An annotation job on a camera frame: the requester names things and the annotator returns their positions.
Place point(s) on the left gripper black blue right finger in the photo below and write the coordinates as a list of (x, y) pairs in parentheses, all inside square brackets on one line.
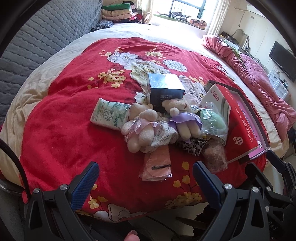
[(238, 214)]

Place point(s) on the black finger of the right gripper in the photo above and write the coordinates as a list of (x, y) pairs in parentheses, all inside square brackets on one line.
[(279, 208), (285, 169)]

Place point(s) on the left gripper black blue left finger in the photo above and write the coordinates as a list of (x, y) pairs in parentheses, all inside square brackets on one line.
[(51, 214)]

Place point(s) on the leopard print scrunchie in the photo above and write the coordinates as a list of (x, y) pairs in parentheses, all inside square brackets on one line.
[(194, 146)]

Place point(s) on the green sponge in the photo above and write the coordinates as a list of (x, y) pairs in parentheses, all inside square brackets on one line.
[(213, 123)]

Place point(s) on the green white tissue pack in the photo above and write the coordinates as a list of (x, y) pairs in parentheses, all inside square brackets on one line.
[(110, 114)]

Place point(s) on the teddy bear purple dress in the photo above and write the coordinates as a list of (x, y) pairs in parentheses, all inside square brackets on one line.
[(187, 124)]

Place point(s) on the teddy bear pink dress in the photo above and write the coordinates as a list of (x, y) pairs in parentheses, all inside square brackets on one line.
[(139, 130)]

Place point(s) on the white floral fabric cloth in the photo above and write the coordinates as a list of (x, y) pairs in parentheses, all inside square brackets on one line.
[(163, 135)]

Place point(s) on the person's hand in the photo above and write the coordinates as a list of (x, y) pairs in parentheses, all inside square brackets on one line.
[(132, 236)]

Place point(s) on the open box pink interior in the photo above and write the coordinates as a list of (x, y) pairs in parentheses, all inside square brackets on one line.
[(254, 129)]

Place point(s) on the pink rumpled quilt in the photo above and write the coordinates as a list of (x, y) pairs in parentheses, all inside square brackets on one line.
[(255, 78)]

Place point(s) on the brown hair bundle bag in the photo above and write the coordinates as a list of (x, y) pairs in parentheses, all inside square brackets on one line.
[(214, 156)]

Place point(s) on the white drawer cabinet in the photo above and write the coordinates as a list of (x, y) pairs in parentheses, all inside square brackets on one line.
[(278, 86)]

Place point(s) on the pink packet with hairpin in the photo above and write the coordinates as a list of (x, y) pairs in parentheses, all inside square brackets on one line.
[(157, 165)]

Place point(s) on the cream bed sheet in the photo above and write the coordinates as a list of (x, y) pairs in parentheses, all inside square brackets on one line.
[(37, 85)]

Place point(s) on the red floral blanket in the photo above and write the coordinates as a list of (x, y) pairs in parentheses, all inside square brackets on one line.
[(59, 140)]

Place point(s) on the dark blue square box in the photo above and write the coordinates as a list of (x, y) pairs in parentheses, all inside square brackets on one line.
[(163, 87)]

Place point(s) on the white air conditioner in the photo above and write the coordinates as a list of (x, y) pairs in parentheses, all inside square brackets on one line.
[(250, 8)]

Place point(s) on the grey quilted headboard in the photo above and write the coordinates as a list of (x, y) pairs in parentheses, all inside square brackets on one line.
[(50, 29)]

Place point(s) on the cream window curtain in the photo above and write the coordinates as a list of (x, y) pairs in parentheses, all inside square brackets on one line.
[(218, 17)]

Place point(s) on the stack of folded blankets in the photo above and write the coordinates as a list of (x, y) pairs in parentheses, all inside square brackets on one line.
[(122, 12)]

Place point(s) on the black wall television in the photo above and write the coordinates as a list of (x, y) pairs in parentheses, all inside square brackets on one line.
[(284, 59)]

